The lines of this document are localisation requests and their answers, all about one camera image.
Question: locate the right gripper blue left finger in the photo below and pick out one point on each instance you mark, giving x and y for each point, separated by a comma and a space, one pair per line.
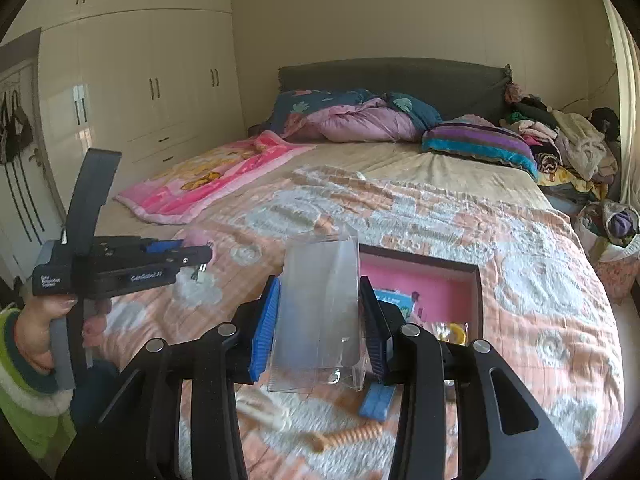
267, 316

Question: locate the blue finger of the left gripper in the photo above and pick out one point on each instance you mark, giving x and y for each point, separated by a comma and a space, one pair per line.
159, 246
193, 256

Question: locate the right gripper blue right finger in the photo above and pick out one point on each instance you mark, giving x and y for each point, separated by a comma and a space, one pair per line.
379, 329

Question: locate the clear plastic box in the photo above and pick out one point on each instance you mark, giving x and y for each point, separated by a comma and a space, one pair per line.
317, 341

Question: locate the cream hair claw clip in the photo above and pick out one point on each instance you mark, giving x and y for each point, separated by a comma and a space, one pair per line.
259, 406

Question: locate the blue small box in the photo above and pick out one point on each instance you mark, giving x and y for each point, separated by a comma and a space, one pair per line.
377, 402

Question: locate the green striped left sleeve forearm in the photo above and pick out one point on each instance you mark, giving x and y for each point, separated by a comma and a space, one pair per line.
36, 409

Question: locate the person's left hand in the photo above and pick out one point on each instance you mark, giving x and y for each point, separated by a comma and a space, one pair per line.
32, 328

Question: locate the blue booklet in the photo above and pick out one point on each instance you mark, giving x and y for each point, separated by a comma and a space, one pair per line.
404, 302

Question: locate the pink cartoon blanket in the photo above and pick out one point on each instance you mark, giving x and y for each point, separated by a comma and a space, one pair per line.
180, 194

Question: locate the brown tray with pink lining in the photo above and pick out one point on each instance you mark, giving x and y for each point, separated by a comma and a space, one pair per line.
449, 291

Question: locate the peach cloud pattern quilt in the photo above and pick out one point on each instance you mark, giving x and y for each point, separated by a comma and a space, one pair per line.
514, 269

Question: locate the cream wardrobe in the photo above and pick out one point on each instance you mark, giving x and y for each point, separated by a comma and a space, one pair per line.
154, 80

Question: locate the purple and teal folded duvet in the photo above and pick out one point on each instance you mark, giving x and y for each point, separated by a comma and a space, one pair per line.
356, 115

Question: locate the striped purple teal pillow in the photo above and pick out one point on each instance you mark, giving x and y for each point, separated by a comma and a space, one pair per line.
472, 137

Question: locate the floral fabric basket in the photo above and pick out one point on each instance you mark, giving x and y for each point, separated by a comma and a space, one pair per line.
609, 233

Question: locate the dark grey headboard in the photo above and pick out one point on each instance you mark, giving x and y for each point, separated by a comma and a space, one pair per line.
453, 88

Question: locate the pile of clothes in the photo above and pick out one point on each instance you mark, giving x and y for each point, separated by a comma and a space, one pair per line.
579, 158

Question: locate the cream curtain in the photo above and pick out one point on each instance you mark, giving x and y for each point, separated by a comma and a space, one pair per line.
627, 62

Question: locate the yellow ring toy in bag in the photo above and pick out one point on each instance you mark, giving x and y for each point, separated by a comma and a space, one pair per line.
451, 332

